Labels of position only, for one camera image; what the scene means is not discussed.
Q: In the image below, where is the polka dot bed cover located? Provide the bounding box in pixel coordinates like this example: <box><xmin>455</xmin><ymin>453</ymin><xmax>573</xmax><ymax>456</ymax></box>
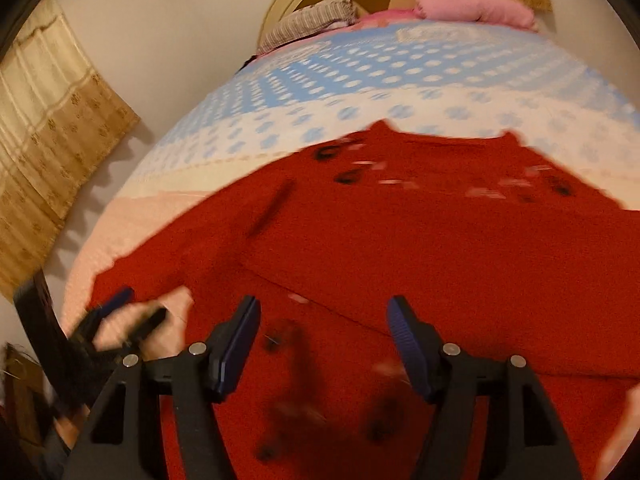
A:
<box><xmin>60</xmin><ymin>18</ymin><xmax>640</xmax><ymax>480</ymax></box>

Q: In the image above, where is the beige side window curtain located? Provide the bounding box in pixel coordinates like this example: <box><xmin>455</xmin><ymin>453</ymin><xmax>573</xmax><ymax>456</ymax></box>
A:
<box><xmin>1</xmin><ymin>0</ymin><xmax>140</xmax><ymax>298</ymax></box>

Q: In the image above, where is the striped pillow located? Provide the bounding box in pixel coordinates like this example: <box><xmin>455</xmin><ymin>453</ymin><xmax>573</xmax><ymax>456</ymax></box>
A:
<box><xmin>256</xmin><ymin>0</ymin><xmax>357</xmax><ymax>56</ymax></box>

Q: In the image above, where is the red knitted sweater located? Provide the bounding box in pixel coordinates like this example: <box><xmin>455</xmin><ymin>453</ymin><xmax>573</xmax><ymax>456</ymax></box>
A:
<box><xmin>91</xmin><ymin>122</ymin><xmax>639</xmax><ymax>479</ymax></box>

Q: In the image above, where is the pink pillow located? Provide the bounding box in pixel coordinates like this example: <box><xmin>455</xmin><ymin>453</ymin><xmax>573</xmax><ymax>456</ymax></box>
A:
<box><xmin>414</xmin><ymin>0</ymin><xmax>537</xmax><ymax>32</ymax></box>

